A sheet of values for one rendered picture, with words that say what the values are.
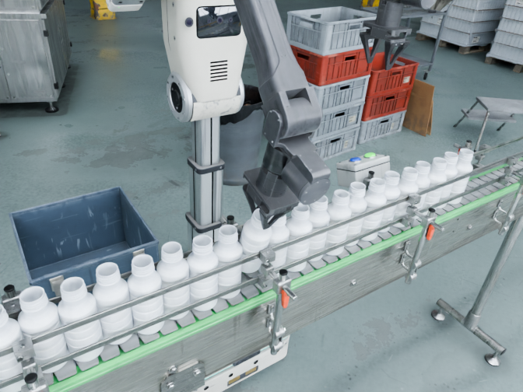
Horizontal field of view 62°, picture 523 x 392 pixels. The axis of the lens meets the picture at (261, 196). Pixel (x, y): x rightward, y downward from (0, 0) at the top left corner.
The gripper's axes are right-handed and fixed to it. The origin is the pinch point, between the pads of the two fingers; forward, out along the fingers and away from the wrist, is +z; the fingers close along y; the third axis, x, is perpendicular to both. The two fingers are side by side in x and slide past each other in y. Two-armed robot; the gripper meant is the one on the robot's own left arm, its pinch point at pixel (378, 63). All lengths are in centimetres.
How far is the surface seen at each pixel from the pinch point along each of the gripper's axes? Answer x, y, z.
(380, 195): 10.0, -17.8, 26.1
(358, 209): 16.9, -17.9, 28.0
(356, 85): -166, 163, 80
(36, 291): 86, -14, 24
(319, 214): 28.3, -16.9, 26.2
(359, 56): -164, 163, 57
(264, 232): 45, -20, 23
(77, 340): 82, -19, 33
